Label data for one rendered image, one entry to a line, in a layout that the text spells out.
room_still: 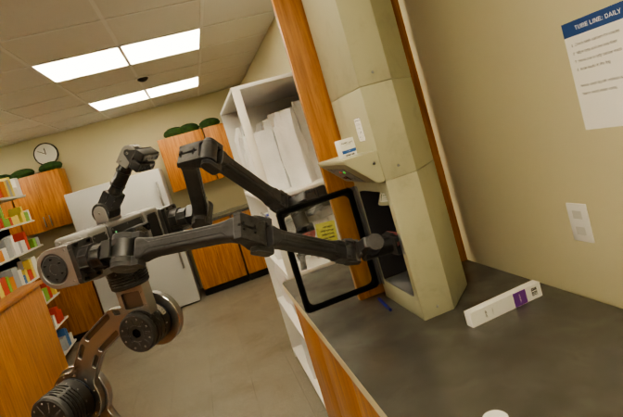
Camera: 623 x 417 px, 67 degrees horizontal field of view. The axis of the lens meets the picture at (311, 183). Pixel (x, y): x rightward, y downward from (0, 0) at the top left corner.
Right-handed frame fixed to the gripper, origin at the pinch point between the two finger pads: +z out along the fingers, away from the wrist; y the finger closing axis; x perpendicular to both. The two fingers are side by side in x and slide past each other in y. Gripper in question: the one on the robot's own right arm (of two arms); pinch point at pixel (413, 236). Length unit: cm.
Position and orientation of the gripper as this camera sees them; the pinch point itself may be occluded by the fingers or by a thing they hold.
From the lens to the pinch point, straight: 171.4
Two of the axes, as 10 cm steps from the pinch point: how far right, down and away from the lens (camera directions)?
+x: 2.4, 9.7, 0.7
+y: -2.7, 0.0, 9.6
